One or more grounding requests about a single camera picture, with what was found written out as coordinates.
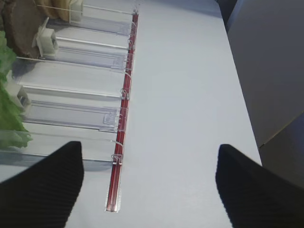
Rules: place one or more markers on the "bun slice in right rack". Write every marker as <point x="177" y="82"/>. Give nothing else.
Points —
<point x="54" y="9"/>

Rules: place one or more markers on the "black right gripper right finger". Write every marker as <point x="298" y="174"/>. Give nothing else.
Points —
<point x="254" y="197"/>

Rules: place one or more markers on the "green lettuce leaf in rack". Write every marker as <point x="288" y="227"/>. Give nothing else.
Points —
<point x="12" y="131"/>

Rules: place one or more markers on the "white rack pusher block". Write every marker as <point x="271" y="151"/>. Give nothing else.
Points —
<point x="75" y="10"/>
<point x="17" y="93"/>
<point x="45" y="40"/>

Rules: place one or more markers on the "red rack rail strip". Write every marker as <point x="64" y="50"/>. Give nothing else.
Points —
<point x="113" y="198"/>

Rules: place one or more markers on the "grey cabinet panel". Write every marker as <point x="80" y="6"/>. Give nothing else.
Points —
<point x="267" y="42"/>

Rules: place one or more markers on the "clear right food rack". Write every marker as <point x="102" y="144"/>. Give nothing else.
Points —
<point x="75" y="94"/>

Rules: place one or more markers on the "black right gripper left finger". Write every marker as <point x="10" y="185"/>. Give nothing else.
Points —
<point x="43" y="195"/>

